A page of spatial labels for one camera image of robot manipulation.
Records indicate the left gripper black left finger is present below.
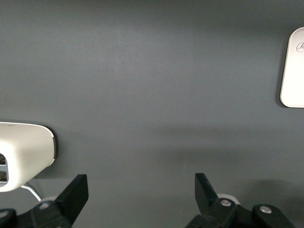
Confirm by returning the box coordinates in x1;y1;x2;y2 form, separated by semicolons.
0;174;89;228

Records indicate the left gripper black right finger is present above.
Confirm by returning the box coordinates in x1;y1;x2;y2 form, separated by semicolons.
184;172;295;228

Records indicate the beige rectangular printed tray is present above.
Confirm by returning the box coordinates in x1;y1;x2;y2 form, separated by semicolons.
279;26;304;108

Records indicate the cream toaster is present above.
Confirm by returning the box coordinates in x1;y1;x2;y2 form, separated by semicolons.
0;122;58;193

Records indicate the white power cable with plug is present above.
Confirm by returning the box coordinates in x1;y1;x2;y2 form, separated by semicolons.
20;184;43;202

